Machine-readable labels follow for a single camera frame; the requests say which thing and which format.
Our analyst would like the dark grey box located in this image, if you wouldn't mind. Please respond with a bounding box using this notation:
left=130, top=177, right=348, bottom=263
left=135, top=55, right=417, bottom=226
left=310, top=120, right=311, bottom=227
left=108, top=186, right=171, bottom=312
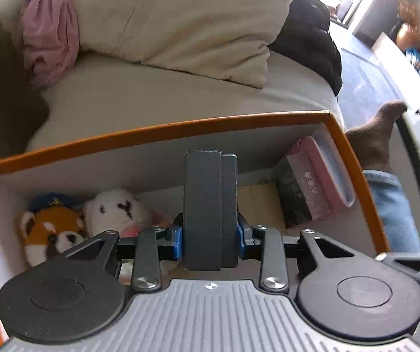
left=183, top=150, right=238, bottom=271

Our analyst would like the white crochet bunny toy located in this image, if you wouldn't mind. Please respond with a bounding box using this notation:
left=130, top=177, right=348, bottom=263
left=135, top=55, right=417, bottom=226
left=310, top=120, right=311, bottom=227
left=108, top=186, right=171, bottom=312
left=83, top=189, right=172, bottom=238

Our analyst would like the pink case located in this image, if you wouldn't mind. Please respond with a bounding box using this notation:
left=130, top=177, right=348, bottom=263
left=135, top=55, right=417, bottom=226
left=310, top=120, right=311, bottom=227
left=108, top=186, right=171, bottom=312
left=288, top=125, right=355, bottom=211

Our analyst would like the red panda plush toy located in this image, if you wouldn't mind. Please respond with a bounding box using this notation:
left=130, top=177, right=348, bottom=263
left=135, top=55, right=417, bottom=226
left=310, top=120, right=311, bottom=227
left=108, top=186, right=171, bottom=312
left=19, top=192, right=87, bottom=267

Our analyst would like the dark purple card box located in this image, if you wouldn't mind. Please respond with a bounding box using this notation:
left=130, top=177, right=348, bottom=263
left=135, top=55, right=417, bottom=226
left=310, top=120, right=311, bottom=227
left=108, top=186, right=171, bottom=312
left=274, top=152, right=332, bottom=228

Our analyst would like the orange cardboard box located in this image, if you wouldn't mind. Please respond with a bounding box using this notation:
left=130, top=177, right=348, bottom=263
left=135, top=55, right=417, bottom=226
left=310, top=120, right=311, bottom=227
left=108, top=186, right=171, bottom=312
left=0, top=111, right=389, bottom=345

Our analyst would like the beige sofa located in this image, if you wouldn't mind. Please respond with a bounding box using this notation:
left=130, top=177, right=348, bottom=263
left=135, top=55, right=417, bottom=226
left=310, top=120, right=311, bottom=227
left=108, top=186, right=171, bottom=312
left=0, top=0, right=343, bottom=153

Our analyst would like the left leg in jeans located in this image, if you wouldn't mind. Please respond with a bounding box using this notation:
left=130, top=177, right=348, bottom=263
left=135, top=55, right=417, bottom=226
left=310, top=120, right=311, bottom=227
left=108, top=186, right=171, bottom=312
left=0, top=21, right=49, bottom=158

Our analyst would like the black jacket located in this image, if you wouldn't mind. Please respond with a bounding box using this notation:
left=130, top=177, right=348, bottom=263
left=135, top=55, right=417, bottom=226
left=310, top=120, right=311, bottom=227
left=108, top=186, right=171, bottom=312
left=269, top=0, right=343, bottom=94

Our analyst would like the cream cushion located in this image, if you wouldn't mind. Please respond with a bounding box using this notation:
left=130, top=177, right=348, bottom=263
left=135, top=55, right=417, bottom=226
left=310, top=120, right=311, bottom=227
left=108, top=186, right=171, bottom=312
left=72, top=0, right=293, bottom=88

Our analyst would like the pink cloth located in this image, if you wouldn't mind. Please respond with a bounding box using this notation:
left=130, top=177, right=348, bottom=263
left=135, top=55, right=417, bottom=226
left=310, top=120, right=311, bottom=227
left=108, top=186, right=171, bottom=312
left=20, top=0, right=79, bottom=89

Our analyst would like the copper vase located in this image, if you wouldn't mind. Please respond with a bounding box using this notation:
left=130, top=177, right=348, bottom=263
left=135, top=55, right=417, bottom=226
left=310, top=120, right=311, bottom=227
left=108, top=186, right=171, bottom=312
left=396, top=22, right=420, bottom=52

